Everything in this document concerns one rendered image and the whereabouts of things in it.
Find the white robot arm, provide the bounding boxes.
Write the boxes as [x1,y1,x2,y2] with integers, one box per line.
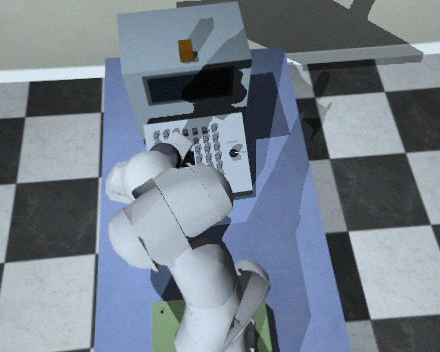
[105,131,271,352]

